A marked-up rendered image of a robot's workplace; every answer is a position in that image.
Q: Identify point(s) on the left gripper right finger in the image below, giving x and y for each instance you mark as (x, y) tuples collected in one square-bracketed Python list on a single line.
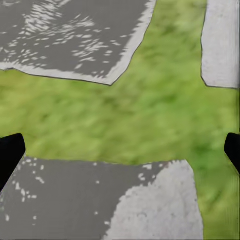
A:
[(232, 149)]

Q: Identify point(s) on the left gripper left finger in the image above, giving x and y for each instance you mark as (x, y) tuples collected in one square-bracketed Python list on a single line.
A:
[(12, 149)]

